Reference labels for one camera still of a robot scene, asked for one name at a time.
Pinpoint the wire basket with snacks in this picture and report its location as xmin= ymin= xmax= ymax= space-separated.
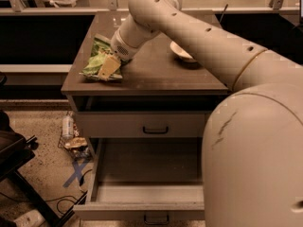
xmin=58 ymin=124 xmax=92 ymax=160

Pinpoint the white power strip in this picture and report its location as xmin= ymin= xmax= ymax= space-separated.
xmin=13 ymin=210 xmax=45 ymax=227

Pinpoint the open bottom drawer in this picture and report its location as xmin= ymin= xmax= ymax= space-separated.
xmin=74 ymin=138 xmax=205 ymax=225

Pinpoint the grey drawer cabinet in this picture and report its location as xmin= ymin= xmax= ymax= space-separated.
xmin=62 ymin=11 xmax=228 ymax=152

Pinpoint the black chair frame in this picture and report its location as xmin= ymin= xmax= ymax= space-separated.
xmin=7 ymin=110 xmax=91 ymax=227

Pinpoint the black floor cable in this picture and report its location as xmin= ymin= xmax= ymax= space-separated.
xmin=0 ymin=168 xmax=93 ymax=216

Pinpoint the green jalapeno chip bag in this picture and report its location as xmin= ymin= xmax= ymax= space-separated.
xmin=80 ymin=34 xmax=122 ymax=81

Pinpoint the blue tape cross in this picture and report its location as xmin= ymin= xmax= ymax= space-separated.
xmin=63 ymin=160 xmax=89 ymax=188

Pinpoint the white plastic bottle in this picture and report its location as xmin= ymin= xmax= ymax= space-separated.
xmin=62 ymin=115 xmax=74 ymax=140

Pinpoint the closed middle drawer front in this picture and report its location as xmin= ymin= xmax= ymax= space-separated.
xmin=76 ymin=112 xmax=206 ymax=138

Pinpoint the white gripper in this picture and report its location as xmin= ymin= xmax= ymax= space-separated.
xmin=98 ymin=29 xmax=138 ymax=80

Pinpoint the white paper bowl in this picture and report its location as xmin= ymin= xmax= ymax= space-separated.
xmin=170 ymin=42 xmax=195 ymax=62

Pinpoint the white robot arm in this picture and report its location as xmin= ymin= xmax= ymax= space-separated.
xmin=111 ymin=0 xmax=303 ymax=227

